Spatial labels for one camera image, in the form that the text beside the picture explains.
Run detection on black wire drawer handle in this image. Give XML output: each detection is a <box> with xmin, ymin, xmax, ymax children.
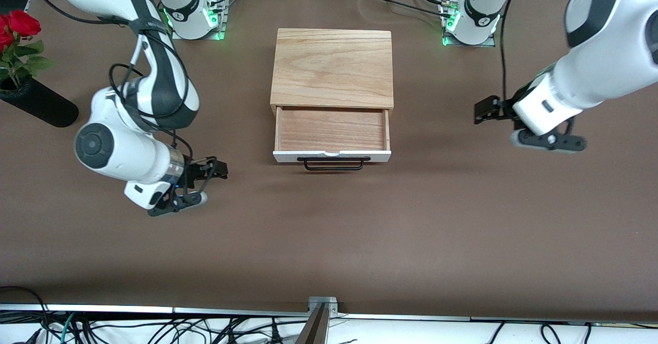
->
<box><xmin>297</xmin><ymin>156</ymin><xmax>371</xmax><ymax>172</ymax></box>

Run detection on wooden drawer with white front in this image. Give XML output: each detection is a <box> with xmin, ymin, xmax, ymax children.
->
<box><xmin>272</xmin><ymin>106</ymin><xmax>392</xmax><ymax>164</ymax></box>

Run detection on light wooden drawer cabinet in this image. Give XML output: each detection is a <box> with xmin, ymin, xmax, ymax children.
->
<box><xmin>270</xmin><ymin>28</ymin><xmax>395</xmax><ymax>119</ymax></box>

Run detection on brown table mat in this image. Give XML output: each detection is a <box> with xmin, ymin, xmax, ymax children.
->
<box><xmin>0</xmin><ymin>0</ymin><xmax>658</xmax><ymax>322</ymax></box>

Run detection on black cylindrical vase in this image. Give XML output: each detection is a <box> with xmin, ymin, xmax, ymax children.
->
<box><xmin>0</xmin><ymin>75</ymin><xmax>80</xmax><ymax>128</ymax></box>

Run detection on green rose leaves and stems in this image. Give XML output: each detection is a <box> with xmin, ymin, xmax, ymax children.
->
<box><xmin>0</xmin><ymin>30</ymin><xmax>55</xmax><ymax>88</ymax></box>

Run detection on large red rose bloom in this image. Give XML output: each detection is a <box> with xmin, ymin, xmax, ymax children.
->
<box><xmin>7</xmin><ymin>10</ymin><xmax>42</xmax><ymax>38</ymax></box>

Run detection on small red rose bloom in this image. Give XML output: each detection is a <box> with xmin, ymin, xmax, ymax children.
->
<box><xmin>0</xmin><ymin>15</ymin><xmax>14</xmax><ymax>52</ymax></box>

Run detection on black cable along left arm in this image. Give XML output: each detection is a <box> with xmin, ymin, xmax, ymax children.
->
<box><xmin>500</xmin><ymin>0</ymin><xmax>538</xmax><ymax>104</ymax></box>

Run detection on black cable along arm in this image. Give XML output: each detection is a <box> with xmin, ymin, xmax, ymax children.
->
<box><xmin>500</xmin><ymin>0</ymin><xmax>538</xmax><ymax>104</ymax></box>
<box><xmin>20</xmin><ymin>0</ymin><xmax>217</xmax><ymax>202</ymax></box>

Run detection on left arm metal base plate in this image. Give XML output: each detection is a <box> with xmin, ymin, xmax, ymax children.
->
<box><xmin>441</xmin><ymin>0</ymin><xmax>497</xmax><ymax>47</ymax></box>

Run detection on black cable along right arm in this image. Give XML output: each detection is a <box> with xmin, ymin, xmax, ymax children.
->
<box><xmin>20</xmin><ymin>0</ymin><xmax>217</xmax><ymax>202</ymax></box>

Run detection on black cables lying on mat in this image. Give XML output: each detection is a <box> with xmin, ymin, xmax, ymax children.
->
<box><xmin>368</xmin><ymin>0</ymin><xmax>455</xmax><ymax>20</ymax></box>

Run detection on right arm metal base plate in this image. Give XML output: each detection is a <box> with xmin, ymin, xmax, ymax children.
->
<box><xmin>171</xmin><ymin>0</ymin><xmax>227</xmax><ymax>41</ymax></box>

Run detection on tangled black floor cables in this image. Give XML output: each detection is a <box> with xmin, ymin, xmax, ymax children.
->
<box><xmin>0</xmin><ymin>311</ymin><xmax>309</xmax><ymax>344</ymax></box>

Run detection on aluminium table edge rail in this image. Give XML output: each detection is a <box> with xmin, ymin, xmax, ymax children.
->
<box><xmin>0</xmin><ymin>303</ymin><xmax>658</xmax><ymax>328</ymax></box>

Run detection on grey metal edge bracket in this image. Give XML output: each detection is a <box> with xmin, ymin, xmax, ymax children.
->
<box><xmin>307</xmin><ymin>296</ymin><xmax>340</xmax><ymax>318</ymax></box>

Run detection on brown tapered camera pole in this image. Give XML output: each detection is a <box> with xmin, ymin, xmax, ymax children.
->
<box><xmin>295</xmin><ymin>304</ymin><xmax>330</xmax><ymax>344</ymax></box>

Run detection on black looping floor cable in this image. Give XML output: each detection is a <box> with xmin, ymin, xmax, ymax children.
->
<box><xmin>0</xmin><ymin>285</ymin><xmax>51</xmax><ymax>329</ymax></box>

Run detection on teal floor cable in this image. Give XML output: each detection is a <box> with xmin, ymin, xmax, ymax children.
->
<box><xmin>58</xmin><ymin>312</ymin><xmax>76</xmax><ymax>344</ymax></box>

